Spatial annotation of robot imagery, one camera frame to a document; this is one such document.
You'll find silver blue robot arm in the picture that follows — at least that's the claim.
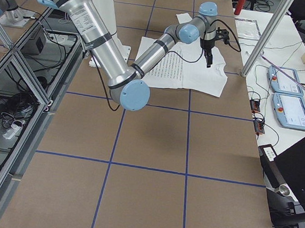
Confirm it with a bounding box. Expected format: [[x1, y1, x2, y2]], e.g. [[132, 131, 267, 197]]
[[37, 0, 218, 111]]

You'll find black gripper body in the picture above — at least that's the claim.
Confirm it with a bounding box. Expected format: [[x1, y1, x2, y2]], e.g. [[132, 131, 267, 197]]
[[203, 39, 215, 57]]

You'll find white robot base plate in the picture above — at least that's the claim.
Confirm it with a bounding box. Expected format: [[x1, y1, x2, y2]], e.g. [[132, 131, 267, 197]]
[[93, 0, 131, 62]]

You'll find black camera stand mount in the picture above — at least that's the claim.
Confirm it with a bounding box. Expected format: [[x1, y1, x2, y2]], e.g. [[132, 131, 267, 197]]
[[266, 184, 305, 228]]

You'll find upper orange black adapter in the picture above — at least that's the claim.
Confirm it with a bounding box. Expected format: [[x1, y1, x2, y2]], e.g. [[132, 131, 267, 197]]
[[250, 99, 261, 113]]

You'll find white long-sleeve printed shirt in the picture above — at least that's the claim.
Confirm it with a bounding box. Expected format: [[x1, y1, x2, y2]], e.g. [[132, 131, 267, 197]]
[[143, 41, 227, 97]]

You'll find lower blue teach pendant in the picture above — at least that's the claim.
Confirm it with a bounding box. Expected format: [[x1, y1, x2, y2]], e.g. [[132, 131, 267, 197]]
[[273, 93, 305, 131]]

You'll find red fire extinguisher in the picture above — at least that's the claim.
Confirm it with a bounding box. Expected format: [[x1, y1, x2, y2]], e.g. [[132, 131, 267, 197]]
[[234, 0, 246, 15]]

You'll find blue teach pendant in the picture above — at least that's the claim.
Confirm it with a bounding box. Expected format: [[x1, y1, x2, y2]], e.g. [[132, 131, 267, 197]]
[[273, 93, 305, 131], [267, 65, 304, 97]]

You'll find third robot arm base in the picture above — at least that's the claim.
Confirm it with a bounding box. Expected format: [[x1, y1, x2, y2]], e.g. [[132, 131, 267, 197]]
[[0, 0, 36, 28]]

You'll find grey control box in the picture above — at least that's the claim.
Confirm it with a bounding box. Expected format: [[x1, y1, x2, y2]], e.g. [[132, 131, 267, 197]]
[[20, 27, 46, 55]]

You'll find clear plastic document bag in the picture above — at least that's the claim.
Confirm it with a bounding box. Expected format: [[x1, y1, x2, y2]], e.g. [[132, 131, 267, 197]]
[[235, 18, 261, 40]]

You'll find white power strip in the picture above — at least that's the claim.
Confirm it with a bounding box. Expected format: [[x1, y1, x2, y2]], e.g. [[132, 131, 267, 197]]
[[3, 122, 23, 140]]

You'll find upper blue teach pendant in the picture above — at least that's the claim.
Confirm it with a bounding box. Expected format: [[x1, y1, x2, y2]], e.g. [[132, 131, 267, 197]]
[[267, 65, 304, 97]]

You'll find grey aluminium frame post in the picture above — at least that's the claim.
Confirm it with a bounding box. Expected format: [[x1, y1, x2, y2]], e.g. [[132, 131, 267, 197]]
[[241, 0, 294, 77]]

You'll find black laptop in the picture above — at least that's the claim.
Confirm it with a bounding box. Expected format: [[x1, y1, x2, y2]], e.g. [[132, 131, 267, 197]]
[[274, 137, 305, 210]]

